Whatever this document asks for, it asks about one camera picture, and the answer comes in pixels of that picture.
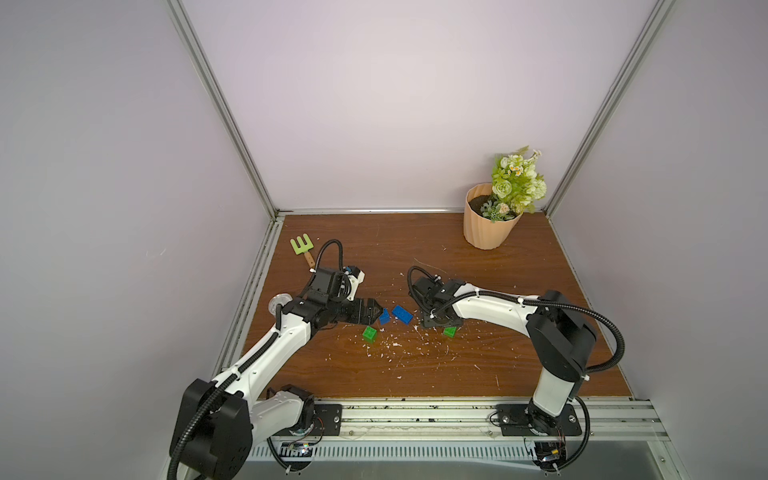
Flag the green white artificial flowers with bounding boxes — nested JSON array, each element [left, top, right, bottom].
[[480, 146, 547, 222]]

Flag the small blue lego brick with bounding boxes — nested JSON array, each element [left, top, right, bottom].
[[378, 309, 391, 325]]

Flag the green toy garden fork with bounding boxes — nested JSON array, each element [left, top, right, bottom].
[[290, 233, 316, 269]]

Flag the electronics board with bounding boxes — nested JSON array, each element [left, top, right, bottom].
[[279, 442, 315, 461], [533, 442, 567, 473]]

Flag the aluminium front rail frame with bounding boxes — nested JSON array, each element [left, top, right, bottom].
[[238, 397, 689, 479]]

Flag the round silver metal object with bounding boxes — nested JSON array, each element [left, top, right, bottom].
[[268, 293, 292, 316]]

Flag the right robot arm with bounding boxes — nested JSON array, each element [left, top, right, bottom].
[[408, 275, 626, 435]]

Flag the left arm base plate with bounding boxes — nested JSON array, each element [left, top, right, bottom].
[[275, 403, 343, 438]]

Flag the right electronics board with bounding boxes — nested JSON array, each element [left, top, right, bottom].
[[533, 442, 567, 473]]

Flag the beige ribbed flower pot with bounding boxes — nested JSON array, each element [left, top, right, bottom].
[[463, 183, 522, 250]]

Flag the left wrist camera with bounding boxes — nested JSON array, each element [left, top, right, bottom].
[[343, 266, 365, 301]]

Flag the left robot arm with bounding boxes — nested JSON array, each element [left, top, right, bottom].
[[166, 266, 383, 479]]

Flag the long blue lego brick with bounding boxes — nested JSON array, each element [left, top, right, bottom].
[[392, 305, 413, 325]]

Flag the left electronics board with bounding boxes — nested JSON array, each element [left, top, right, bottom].
[[279, 442, 315, 461]]

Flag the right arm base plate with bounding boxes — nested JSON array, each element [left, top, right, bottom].
[[489, 403, 583, 437]]

